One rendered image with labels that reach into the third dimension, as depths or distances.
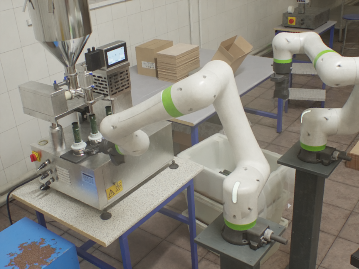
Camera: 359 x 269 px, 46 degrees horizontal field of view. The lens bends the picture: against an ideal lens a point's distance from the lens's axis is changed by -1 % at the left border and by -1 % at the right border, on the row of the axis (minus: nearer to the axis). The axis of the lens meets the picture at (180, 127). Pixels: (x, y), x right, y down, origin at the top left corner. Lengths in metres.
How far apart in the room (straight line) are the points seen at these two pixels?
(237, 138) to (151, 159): 0.77
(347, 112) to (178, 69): 1.97
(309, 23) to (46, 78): 3.64
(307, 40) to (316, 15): 3.94
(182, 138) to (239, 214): 2.41
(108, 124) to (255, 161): 0.58
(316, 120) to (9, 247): 1.63
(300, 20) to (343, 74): 4.37
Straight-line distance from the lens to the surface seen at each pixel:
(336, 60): 1.79
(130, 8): 4.41
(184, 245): 3.08
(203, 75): 1.46
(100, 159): 2.08
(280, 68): 2.19
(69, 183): 2.22
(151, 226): 3.27
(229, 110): 1.61
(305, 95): 4.93
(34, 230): 2.45
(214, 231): 1.73
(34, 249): 2.32
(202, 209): 2.83
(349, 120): 2.11
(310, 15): 6.06
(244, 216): 1.60
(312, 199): 2.31
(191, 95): 1.43
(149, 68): 3.95
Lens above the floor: 2.02
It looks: 26 degrees down
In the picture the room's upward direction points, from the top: 4 degrees counter-clockwise
